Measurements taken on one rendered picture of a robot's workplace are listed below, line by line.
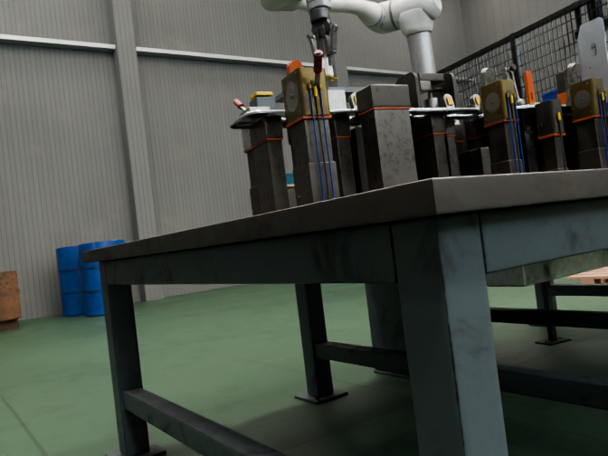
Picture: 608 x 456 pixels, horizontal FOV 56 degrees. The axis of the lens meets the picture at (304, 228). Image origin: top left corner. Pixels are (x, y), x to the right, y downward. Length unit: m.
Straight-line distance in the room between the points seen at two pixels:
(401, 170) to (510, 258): 0.79
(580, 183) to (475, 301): 0.24
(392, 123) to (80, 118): 8.17
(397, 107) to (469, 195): 0.91
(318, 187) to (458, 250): 0.71
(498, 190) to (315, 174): 0.72
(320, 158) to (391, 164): 0.22
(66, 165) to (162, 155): 1.51
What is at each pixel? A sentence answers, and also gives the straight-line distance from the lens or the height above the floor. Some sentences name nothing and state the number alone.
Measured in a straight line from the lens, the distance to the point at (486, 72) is 1.86.
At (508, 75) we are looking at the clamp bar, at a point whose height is 1.18.
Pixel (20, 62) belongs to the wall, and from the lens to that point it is 9.55.
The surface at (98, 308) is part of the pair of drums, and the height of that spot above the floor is 0.10.
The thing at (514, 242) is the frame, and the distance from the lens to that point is 0.79.
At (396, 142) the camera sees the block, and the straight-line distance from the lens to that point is 1.54.
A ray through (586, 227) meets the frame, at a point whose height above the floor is 0.62.
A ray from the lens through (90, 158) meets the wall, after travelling 9.36.
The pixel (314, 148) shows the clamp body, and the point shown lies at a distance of 1.38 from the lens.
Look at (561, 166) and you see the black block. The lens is 1.95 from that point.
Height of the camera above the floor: 0.65
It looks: 1 degrees up
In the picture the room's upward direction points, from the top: 7 degrees counter-clockwise
